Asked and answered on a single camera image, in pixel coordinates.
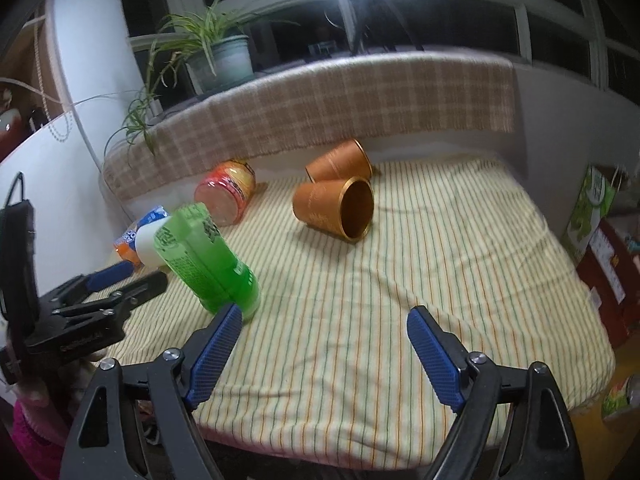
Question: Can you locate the orange paper cup front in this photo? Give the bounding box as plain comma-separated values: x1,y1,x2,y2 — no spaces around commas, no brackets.
292,177,374,243

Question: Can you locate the red ceramic vase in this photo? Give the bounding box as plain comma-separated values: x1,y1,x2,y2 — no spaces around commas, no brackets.
0,88,25,160

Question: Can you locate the red cardboard box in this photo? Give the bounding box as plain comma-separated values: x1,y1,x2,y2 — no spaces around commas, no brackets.
577,220,639,349

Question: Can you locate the green cut bottle cup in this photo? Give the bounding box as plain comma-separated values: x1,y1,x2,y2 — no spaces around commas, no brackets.
154,203,260,321

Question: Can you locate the white bead cord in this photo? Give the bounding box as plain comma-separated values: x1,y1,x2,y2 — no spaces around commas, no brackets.
31,14,76,142

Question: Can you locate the white cabinet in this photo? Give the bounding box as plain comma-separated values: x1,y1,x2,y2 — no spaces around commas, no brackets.
0,0,147,241

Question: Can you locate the potted spider plant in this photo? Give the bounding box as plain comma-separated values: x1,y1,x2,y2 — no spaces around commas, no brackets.
102,0,302,166

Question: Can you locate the ring light on tripod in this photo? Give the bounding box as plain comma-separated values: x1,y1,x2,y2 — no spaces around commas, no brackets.
282,0,426,57

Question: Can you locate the orange paper cup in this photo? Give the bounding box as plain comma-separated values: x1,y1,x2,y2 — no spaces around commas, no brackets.
305,139,373,182
292,177,374,243

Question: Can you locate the green carton box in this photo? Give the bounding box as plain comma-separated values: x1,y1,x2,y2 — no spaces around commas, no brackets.
561,165,620,266

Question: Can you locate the striped yellow table cloth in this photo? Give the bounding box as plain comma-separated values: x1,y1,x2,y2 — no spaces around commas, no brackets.
81,155,618,470

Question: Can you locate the orange paper cup back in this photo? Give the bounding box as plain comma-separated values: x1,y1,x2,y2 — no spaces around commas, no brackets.
305,139,373,182

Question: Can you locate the red cut bottle cup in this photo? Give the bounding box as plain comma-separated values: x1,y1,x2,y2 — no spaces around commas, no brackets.
194,159,256,226

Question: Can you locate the plaid beige sill cloth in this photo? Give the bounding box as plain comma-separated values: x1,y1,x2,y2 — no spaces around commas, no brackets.
102,52,516,202

